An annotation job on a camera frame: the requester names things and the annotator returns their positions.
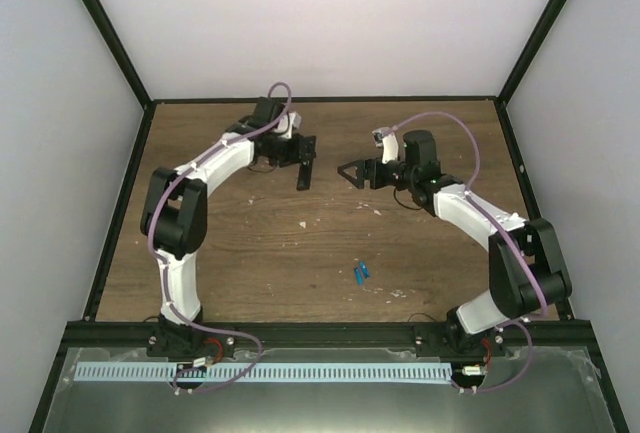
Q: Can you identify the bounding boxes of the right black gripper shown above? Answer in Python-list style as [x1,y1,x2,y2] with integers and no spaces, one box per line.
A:
[342,156,417,191]

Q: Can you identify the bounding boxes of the black remote control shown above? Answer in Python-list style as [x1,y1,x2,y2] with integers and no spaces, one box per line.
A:
[296,159,314,191]

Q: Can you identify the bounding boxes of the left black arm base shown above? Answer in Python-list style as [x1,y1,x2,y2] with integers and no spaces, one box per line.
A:
[147,316,235,359]

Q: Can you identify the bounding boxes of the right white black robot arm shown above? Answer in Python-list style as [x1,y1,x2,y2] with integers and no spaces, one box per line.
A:
[337,128,572,356]

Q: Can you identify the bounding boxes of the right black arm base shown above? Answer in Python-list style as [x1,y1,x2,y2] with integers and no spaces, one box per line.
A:
[407,308,495,357]

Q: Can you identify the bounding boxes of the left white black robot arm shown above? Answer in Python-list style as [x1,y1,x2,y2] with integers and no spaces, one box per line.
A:
[140,97,317,357]

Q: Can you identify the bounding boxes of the blue battery right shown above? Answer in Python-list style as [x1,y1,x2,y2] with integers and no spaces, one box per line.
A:
[359,262,370,279]

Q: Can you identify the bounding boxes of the blue battery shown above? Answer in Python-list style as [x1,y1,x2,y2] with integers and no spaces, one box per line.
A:
[359,262,370,279]
[354,267,363,286]

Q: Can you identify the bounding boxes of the blue battery left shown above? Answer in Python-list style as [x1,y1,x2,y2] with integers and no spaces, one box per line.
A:
[354,267,363,286]

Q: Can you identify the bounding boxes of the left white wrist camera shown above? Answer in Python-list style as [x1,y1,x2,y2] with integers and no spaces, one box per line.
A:
[273,112,301,140]

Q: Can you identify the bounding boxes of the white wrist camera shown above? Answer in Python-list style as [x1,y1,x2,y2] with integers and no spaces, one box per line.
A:
[273,112,301,140]
[372,127,399,164]

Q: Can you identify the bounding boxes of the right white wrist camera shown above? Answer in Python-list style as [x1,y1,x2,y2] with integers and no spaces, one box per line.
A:
[372,127,399,164]

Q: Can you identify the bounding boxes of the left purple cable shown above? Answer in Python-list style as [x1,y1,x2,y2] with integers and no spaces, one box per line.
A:
[148,82,293,396]

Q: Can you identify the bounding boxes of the black aluminium frame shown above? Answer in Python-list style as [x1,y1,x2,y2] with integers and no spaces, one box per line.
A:
[30,0,628,432]

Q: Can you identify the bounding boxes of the light blue slotted cable duct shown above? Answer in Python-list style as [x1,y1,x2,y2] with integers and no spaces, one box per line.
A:
[73,362,452,384]

